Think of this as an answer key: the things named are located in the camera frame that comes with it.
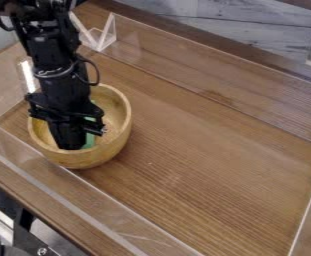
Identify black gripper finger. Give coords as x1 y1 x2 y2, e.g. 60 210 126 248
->
48 122 72 150
71 126 87 150

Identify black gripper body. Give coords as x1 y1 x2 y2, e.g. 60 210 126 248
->
25 63 104 136

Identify brown wooden bowl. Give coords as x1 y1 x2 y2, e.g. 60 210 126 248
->
27 84 132 169

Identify green rectangular block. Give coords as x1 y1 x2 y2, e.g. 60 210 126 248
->
82 117 96 149

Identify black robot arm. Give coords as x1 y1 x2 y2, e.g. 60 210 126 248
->
0 0 104 150

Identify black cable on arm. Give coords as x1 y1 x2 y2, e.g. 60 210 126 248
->
74 57 102 87

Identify clear acrylic corner bracket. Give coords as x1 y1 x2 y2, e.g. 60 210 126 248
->
70 13 116 52

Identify clear acrylic tray wall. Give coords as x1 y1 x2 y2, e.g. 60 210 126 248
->
0 16 311 256

